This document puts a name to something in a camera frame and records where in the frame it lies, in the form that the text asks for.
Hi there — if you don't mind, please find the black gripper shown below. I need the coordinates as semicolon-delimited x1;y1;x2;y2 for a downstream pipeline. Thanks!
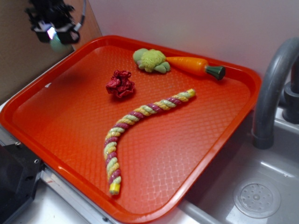
25;0;80;44

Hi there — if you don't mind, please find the green textured ball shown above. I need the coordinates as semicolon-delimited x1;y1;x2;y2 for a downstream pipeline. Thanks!
50;35;63;52

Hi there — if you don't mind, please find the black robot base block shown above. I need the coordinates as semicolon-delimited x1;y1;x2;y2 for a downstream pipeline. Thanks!
0;144;43;224

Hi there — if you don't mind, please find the crumpled red foil ball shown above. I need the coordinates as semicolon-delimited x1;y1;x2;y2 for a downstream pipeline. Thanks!
106;70;135;98

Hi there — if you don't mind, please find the brown cardboard panel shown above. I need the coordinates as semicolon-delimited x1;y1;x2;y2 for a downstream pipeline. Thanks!
0;0;101;103

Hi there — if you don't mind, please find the green plush toy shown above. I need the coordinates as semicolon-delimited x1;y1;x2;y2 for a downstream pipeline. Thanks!
133;48;171;74

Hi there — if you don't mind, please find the orange plastic tray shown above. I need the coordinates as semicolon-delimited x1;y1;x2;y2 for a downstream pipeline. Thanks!
0;36;261;224

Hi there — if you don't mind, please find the orange plastic carrot toy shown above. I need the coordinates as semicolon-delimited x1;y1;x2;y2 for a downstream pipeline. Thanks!
166;56;226;80

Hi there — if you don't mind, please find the grey curved faucet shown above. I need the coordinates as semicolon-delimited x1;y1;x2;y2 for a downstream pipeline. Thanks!
252;37;299;149

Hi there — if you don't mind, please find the grey plastic sink basin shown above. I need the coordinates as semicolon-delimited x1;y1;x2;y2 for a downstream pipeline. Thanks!
179;109;299;224

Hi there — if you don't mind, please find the dark grey faucet knob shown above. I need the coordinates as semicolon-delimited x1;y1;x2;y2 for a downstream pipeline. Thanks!
283;59;299;124

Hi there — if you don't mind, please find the round sink drain cover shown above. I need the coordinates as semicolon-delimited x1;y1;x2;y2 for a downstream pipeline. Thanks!
233;178;281;219

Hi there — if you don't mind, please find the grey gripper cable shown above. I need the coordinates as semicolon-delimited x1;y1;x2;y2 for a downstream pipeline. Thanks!
74;0;87;32

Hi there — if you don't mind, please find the multicolour twisted rope toy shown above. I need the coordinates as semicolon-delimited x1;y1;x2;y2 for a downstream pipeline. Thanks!
103;89;196;196

